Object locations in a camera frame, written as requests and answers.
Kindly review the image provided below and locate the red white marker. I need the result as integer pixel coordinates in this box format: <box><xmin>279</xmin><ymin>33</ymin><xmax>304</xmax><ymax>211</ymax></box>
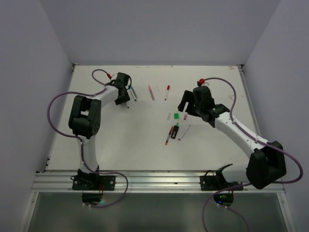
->
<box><xmin>164</xmin><ymin>85</ymin><xmax>170</xmax><ymax>101</ymax></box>

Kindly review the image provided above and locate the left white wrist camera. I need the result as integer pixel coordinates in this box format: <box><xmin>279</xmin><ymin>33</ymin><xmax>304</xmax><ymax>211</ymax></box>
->
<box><xmin>111</xmin><ymin>72</ymin><xmax>119</xmax><ymax>81</ymax></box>

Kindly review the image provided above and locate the right black base bracket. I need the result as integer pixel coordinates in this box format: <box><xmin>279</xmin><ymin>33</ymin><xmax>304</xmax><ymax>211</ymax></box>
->
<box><xmin>199</xmin><ymin>170</ymin><xmax>243</xmax><ymax>191</ymax></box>

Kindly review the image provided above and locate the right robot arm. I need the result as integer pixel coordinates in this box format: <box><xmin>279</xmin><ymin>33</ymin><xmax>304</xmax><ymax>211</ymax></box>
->
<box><xmin>178</xmin><ymin>86</ymin><xmax>286</xmax><ymax>190</ymax></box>

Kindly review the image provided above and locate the pink white marker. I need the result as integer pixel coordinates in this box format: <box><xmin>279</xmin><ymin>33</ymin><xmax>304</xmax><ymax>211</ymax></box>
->
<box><xmin>178</xmin><ymin>125</ymin><xmax>191</xmax><ymax>141</ymax></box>

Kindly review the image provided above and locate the pink clear pen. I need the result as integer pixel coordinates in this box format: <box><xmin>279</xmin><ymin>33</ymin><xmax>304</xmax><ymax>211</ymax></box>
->
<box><xmin>148</xmin><ymin>85</ymin><xmax>155</xmax><ymax>101</ymax></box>

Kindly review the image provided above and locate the black base bracket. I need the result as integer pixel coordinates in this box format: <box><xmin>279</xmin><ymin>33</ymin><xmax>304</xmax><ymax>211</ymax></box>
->
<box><xmin>199</xmin><ymin>170</ymin><xmax>243</xmax><ymax>191</ymax></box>
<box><xmin>70</xmin><ymin>170</ymin><xmax>116</xmax><ymax>191</ymax></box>

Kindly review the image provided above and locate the orange clear pen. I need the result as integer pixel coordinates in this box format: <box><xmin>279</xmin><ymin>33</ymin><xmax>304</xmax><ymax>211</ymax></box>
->
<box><xmin>165</xmin><ymin>126</ymin><xmax>173</xmax><ymax>145</ymax></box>

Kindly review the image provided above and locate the green black highlighter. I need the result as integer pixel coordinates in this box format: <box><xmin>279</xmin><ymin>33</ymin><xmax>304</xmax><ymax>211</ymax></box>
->
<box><xmin>171</xmin><ymin>122</ymin><xmax>179</xmax><ymax>139</ymax></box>

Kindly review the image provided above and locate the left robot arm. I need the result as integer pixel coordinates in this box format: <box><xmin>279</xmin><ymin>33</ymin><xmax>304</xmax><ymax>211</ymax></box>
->
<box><xmin>69</xmin><ymin>72</ymin><xmax>132</xmax><ymax>190</ymax></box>

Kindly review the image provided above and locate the left black base bracket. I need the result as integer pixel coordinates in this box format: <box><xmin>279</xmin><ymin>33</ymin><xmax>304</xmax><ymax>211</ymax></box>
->
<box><xmin>70</xmin><ymin>170</ymin><xmax>116</xmax><ymax>191</ymax></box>

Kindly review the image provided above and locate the teal white marker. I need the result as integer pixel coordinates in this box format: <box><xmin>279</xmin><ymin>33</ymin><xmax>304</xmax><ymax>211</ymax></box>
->
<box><xmin>129</xmin><ymin>89</ymin><xmax>137</xmax><ymax>102</ymax></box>

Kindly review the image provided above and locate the aluminium mounting rail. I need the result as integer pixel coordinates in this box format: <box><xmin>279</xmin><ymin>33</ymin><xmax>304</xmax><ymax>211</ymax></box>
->
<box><xmin>31</xmin><ymin>170</ymin><xmax>287</xmax><ymax>194</ymax></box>

